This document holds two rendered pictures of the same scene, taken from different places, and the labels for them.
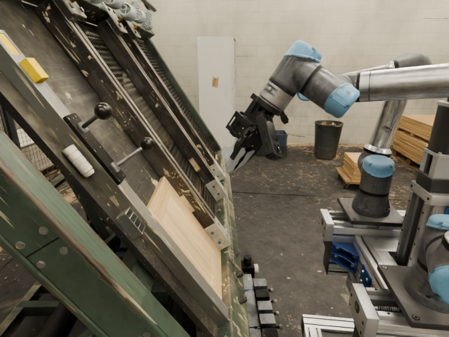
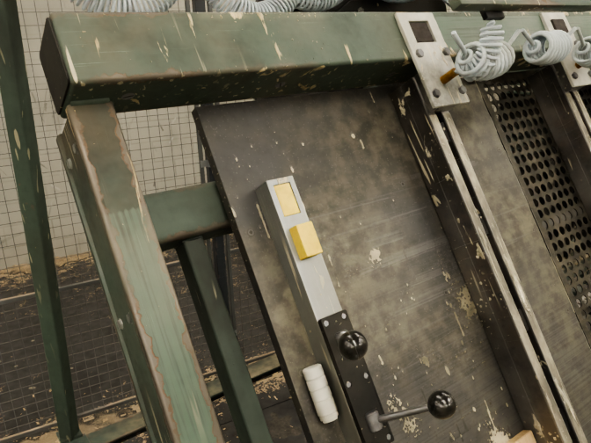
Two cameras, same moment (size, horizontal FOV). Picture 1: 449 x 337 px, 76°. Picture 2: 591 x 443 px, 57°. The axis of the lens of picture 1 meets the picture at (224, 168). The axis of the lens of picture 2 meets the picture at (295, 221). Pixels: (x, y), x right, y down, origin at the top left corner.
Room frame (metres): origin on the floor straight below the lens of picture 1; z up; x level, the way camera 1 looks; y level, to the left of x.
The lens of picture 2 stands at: (0.24, -0.19, 1.91)
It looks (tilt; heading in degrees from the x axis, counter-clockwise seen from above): 19 degrees down; 55
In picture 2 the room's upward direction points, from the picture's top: 2 degrees counter-clockwise
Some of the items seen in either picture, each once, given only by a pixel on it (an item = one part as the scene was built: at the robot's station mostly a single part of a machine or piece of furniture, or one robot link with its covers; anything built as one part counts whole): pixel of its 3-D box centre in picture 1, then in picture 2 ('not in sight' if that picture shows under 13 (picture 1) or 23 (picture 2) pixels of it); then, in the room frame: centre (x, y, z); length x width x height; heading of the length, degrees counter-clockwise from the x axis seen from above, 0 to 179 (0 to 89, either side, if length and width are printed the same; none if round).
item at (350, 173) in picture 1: (359, 170); not in sight; (3.90, -1.95, 0.20); 0.61 x 0.53 x 0.40; 174
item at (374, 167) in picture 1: (376, 173); not in sight; (1.13, -0.64, 1.20); 0.13 x 0.12 x 0.14; 161
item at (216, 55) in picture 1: (218, 101); not in sight; (5.24, 0.11, 1.03); 0.61 x 0.58 x 2.05; 174
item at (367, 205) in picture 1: (371, 198); not in sight; (1.13, -0.64, 1.09); 0.15 x 0.15 x 0.10
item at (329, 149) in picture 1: (327, 140); not in sight; (5.21, -1.91, 0.33); 0.52 x 0.51 x 0.65; 174
